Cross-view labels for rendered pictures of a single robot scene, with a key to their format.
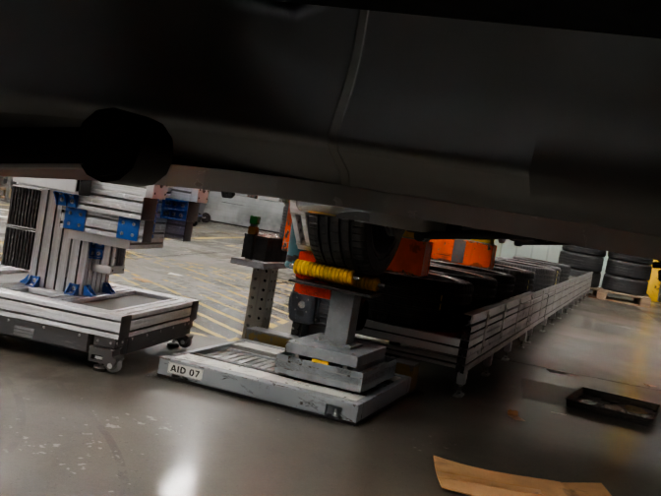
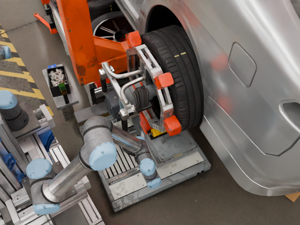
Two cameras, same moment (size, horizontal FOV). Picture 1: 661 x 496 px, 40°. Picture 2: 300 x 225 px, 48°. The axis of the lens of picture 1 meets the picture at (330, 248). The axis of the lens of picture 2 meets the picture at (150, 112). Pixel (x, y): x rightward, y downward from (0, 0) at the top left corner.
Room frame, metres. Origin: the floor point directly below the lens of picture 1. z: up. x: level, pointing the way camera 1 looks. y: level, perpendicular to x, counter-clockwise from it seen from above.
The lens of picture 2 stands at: (2.77, 1.03, 2.50)
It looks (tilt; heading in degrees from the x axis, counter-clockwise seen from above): 54 degrees down; 315
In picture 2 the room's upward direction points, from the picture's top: 1 degrees clockwise
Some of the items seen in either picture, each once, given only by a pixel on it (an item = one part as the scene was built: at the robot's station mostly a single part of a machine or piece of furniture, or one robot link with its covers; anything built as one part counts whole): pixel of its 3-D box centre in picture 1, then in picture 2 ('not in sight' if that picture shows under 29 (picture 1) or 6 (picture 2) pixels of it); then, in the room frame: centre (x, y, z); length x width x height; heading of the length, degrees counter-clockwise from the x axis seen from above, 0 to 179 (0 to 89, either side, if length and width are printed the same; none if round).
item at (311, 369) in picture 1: (338, 364); (163, 133); (3.74, -0.11, 0.13); 0.50 x 0.36 x 0.10; 161
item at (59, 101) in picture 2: (264, 262); (60, 85); (4.50, 0.31, 0.44); 0.43 x 0.17 x 0.03; 161
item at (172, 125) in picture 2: not in sight; (172, 126); (3.45, 0.16, 0.85); 0.09 x 0.08 x 0.07; 161
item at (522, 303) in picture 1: (505, 319); not in sight; (5.28, -1.06, 0.28); 2.47 x 0.06 x 0.22; 161
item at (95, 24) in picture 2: (404, 294); (122, 43); (4.55, -0.40, 0.39); 0.66 x 0.66 x 0.24
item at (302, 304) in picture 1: (334, 322); (131, 103); (4.08, -0.07, 0.26); 0.42 x 0.18 x 0.35; 71
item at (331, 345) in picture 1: (341, 320); (167, 125); (3.69, -0.10, 0.32); 0.40 x 0.30 x 0.28; 161
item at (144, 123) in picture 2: (319, 275); (152, 119); (3.73, 0.03, 0.48); 0.16 x 0.12 x 0.17; 71
